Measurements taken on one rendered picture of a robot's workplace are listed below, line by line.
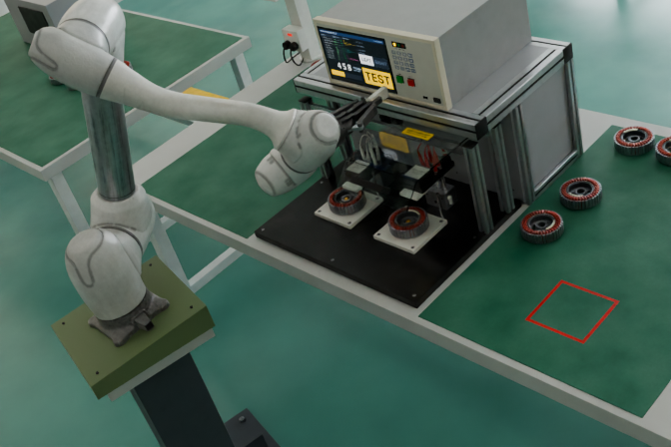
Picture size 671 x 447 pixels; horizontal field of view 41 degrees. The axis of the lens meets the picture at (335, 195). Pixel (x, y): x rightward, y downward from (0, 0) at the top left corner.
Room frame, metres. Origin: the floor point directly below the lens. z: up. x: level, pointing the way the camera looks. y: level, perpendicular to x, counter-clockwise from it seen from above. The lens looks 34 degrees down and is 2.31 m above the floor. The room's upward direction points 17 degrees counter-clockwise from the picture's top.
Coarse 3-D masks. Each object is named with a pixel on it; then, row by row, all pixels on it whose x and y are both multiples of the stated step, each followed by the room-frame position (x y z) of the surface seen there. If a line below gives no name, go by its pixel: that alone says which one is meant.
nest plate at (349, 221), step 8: (368, 200) 2.19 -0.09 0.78; (320, 208) 2.23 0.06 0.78; (328, 208) 2.21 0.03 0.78; (368, 208) 2.15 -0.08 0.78; (320, 216) 2.19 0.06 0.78; (328, 216) 2.17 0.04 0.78; (336, 216) 2.16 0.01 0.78; (344, 216) 2.15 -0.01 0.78; (352, 216) 2.14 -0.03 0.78; (360, 216) 2.13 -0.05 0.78; (344, 224) 2.11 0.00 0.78; (352, 224) 2.10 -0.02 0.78
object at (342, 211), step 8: (336, 192) 2.23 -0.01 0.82; (344, 192) 2.23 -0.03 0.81; (328, 200) 2.21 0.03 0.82; (336, 200) 2.21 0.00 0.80; (352, 200) 2.17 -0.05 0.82; (360, 200) 2.16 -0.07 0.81; (336, 208) 2.15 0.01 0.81; (344, 208) 2.14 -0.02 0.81; (352, 208) 2.14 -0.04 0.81; (360, 208) 2.15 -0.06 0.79
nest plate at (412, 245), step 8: (432, 216) 2.02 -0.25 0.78; (400, 224) 2.03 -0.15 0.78; (432, 224) 1.98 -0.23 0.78; (440, 224) 1.97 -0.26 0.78; (376, 232) 2.02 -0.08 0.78; (384, 232) 2.01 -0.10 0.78; (424, 232) 1.96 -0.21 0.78; (432, 232) 1.95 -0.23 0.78; (384, 240) 1.98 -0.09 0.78; (392, 240) 1.97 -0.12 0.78; (400, 240) 1.96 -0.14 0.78; (408, 240) 1.95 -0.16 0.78; (416, 240) 1.94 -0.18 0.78; (424, 240) 1.93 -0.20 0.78; (400, 248) 1.94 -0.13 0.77; (408, 248) 1.91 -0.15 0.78; (416, 248) 1.91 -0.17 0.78
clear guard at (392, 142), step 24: (384, 144) 2.01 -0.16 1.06; (408, 144) 1.97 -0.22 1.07; (432, 144) 1.94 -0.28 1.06; (456, 144) 1.91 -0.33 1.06; (360, 168) 1.94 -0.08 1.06; (384, 168) 1.90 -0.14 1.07; (408, 168) 1.87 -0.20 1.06; (432, 168) 1.84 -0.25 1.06; (360, 192) 1.90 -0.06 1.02; (408, 192) 1.80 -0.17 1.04
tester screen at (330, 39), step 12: (324, 36) 2.32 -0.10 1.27; (336, 36) 2.28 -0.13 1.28; (348, 36) 2.24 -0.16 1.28; (336, 48) 2.29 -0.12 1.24; (348, 48) 2.25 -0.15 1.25; (360, 48) 2.21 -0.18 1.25; (372, 48) 2.17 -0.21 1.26; (336, 60) 2.30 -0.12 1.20; (348, 60) 2.26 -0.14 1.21; (348, 72) 2.27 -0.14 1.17; (360, 72) 2.23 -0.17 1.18; (384, 72) 2.15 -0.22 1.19
